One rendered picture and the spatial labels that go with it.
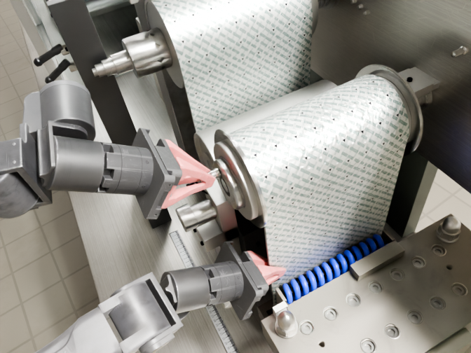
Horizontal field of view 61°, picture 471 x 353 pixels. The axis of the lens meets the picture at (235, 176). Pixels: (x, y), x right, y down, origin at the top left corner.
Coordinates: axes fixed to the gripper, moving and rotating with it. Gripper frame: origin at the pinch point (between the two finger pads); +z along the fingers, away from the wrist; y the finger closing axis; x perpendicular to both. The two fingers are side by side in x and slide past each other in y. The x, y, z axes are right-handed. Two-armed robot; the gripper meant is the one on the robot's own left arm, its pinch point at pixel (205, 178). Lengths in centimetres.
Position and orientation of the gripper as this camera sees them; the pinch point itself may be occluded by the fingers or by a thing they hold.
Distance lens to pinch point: 53.5
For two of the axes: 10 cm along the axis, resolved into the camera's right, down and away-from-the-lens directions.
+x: 4.4, -7.7, -4.6
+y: 4.3, 6.3, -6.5
